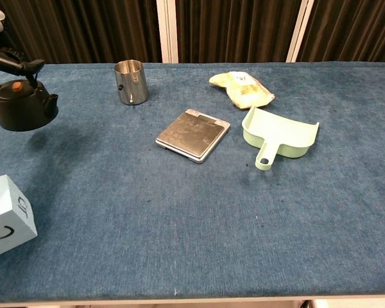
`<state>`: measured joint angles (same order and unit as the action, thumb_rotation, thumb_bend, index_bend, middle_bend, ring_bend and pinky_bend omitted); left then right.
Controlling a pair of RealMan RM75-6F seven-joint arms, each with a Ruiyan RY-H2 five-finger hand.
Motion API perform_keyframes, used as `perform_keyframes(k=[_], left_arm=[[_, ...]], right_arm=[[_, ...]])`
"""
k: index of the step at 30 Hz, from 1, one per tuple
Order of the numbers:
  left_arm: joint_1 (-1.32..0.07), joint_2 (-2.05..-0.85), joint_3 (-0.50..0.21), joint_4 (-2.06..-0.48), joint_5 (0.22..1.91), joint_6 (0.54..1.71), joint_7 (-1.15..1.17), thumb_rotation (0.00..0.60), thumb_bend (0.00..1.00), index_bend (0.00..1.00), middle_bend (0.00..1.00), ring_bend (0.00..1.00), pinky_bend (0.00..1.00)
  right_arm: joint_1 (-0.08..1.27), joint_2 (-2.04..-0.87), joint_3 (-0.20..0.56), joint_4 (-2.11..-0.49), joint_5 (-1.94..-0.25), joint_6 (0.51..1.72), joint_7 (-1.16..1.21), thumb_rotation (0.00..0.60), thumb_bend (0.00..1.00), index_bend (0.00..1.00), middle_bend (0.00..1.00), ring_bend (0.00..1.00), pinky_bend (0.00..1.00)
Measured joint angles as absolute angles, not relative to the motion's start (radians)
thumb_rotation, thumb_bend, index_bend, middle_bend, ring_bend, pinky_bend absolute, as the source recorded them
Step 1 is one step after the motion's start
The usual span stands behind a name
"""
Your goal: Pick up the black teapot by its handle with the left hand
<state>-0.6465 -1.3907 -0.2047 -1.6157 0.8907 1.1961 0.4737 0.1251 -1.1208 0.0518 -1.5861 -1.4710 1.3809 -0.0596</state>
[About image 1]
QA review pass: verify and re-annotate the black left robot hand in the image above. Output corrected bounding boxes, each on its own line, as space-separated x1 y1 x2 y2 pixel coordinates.
0 51 46 78

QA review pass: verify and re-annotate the black cast iron teapot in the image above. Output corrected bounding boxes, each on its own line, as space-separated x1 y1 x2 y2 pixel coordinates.
0 47 60 132

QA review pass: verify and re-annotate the dark brown curtain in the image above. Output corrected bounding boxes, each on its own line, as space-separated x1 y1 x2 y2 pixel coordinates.
175 0 304 64
0 0 163 67
296 0 385 68

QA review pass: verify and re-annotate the stainless steel cup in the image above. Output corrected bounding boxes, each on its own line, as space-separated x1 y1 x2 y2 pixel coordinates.
114 60 149 106

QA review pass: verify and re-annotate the light blue numbered foam cube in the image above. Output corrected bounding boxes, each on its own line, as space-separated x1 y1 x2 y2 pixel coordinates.
0 174 39 261

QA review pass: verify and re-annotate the silver flat kitchen scale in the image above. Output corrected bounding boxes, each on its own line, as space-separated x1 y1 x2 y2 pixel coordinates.
155 108 232 165

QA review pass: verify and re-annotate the yellow snack bag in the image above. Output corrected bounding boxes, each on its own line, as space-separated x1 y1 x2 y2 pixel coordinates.
209 71 276 111

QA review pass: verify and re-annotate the blue fabric table cloth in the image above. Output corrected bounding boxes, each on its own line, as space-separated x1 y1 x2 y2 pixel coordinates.
0 61 385 304

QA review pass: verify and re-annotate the light green plastic dustpan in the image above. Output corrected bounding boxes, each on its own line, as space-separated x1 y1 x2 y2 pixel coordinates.
241 105 321 171

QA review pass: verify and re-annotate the white frame post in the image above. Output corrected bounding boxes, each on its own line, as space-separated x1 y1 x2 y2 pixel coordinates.
285 0 316 64
156 0 180 64

